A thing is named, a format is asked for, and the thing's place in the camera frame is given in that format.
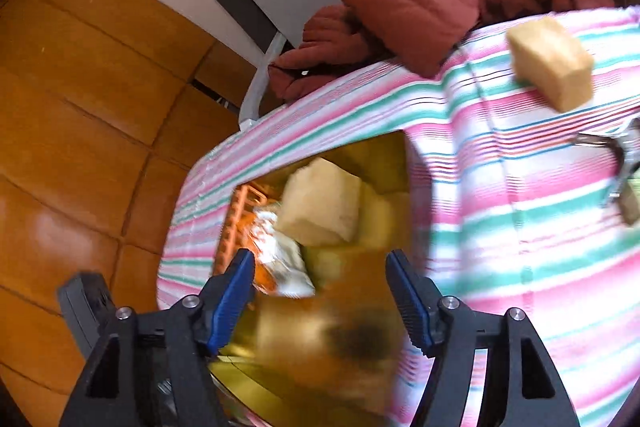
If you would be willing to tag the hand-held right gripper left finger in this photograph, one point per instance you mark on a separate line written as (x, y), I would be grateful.
(232, 302)

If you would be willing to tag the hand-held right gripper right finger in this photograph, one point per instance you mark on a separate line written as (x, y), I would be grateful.
(407, 302)

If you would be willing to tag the yellow sponge block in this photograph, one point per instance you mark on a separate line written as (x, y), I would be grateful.
(320, 202)
(550, 57)

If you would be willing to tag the gold and maroon storage box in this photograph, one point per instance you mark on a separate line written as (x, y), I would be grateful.
(380, 162)

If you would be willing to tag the orange white snack packet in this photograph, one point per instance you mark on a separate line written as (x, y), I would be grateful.
(285, 267)

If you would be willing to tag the striped tablecloth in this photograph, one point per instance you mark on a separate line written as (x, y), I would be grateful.
(500, 187)

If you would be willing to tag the maroon jacket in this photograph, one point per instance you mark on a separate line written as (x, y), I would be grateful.
(400, 7)

